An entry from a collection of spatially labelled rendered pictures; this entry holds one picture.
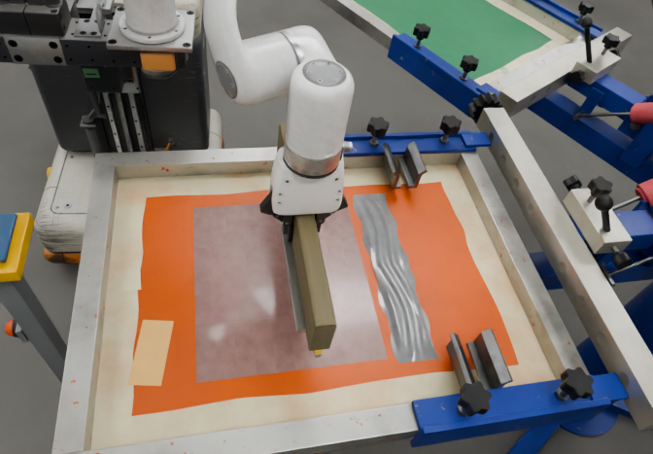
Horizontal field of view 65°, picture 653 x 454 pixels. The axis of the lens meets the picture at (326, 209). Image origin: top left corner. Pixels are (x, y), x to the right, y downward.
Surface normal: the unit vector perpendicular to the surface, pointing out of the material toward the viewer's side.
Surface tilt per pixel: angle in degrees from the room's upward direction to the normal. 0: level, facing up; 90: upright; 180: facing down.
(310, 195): 92
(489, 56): 0
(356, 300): 0
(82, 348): 0
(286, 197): 91
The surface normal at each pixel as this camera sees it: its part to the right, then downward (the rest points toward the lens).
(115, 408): 0.12, -0.64
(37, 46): 0.11, 0.77
